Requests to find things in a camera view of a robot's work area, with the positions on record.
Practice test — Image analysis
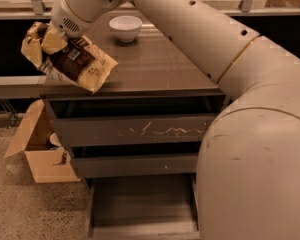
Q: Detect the open cardboard box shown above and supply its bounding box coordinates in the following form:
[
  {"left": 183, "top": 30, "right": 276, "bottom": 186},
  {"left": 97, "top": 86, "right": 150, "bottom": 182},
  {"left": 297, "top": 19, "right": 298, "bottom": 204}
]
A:
[{"left": 5, "top": 100, "right": 80, "bottom": 183}]

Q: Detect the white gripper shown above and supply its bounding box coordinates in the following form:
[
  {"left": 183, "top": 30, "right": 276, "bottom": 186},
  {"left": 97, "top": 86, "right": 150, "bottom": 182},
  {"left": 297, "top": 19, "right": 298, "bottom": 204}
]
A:
[{"left": 41, "top": 0, "right": 123, "bottom": 55}]

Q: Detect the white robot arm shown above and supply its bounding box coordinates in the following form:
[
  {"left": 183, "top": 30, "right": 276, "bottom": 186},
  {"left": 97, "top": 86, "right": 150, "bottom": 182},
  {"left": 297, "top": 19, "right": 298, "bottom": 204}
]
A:
[{"left": 51, "top": 0, "right": 300, "bottom": 240}]

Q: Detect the grey open bottom drawer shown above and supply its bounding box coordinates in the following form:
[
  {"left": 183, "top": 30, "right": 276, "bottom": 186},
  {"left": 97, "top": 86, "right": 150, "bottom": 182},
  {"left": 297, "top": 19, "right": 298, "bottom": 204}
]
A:
[{"left": 84, "top": 174, "right": 199, "bottom": 240}]

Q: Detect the grey middle drawer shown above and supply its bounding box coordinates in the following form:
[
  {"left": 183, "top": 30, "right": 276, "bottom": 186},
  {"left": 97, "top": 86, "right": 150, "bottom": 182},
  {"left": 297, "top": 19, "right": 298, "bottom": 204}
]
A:
[{"left": 71, "top": 141, "right": 200, "bottom": 178}]

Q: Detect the white ceramic bowl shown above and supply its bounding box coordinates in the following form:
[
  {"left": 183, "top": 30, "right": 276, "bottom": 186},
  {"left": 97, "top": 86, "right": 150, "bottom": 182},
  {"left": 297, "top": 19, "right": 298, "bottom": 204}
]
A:
[{"left": 109, "top": 15, "right": 142, "bottom": 42}]

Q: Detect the grey drawer cabinet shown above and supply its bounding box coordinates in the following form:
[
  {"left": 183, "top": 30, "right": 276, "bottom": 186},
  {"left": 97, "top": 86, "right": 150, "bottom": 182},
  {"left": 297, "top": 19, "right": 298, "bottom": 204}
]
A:
[{"left": 39, "top": 11, "right": 231, "bottom": 189}]

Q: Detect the grey top drawer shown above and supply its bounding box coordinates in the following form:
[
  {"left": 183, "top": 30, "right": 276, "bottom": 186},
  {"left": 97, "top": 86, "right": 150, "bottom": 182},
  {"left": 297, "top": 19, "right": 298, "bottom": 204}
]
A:
[{"left": 47, "top": 95, "right": 224, "bottom": 147}]

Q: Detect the white cup in box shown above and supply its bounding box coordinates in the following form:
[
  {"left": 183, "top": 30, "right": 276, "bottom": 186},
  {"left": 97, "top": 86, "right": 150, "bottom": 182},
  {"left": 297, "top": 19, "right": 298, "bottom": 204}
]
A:
[{"left": 49, "top": 133, "right": 61, "bottom": 147}]

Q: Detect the brown yellow chip bag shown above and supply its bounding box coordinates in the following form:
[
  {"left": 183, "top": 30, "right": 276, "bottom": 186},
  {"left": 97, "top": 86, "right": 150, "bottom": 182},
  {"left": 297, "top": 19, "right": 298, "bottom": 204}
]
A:
[{"left": 21, "top": 22, "right": 118, "bottom": 93}]

